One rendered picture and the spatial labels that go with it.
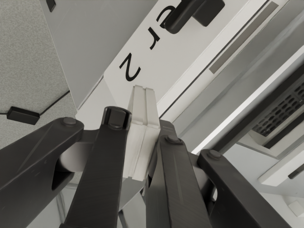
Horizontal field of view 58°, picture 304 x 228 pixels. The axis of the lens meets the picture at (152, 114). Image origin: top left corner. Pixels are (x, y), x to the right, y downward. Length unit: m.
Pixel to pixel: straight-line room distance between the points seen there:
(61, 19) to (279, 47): 0.46
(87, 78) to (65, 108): 1.09
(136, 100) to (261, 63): 0.13
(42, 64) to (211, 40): 1.13
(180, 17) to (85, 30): 0.27
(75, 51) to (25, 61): 0.83
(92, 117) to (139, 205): 0.15
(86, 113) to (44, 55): 0.92
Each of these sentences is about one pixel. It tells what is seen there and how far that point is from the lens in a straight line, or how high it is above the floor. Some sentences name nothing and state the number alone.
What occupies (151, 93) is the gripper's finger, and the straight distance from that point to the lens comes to 0.18.
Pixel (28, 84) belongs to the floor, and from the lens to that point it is 1.40.
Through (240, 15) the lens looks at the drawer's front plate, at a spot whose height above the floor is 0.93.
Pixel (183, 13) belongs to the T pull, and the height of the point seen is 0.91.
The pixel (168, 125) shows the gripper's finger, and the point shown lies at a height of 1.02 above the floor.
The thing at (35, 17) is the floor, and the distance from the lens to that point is 1.23.
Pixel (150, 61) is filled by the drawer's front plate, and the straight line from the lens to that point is 0.31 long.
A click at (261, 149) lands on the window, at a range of 0.25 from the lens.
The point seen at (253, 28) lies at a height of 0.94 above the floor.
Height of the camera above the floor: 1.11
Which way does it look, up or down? 39 degrees down
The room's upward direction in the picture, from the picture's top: 149 degrees clockwise
